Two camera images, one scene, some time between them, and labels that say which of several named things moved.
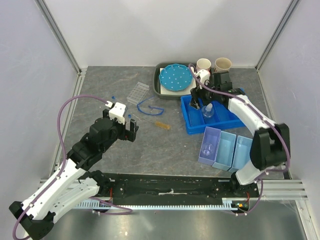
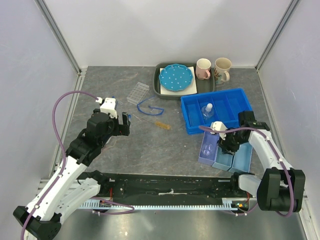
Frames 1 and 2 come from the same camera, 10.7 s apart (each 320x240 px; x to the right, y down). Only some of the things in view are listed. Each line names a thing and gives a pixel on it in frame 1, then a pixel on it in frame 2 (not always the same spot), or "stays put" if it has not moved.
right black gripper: (196, 93) -> (225, 145)
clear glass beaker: (207, 149) stays put
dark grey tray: (157, 93) stays put
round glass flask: (207, 111) stays put
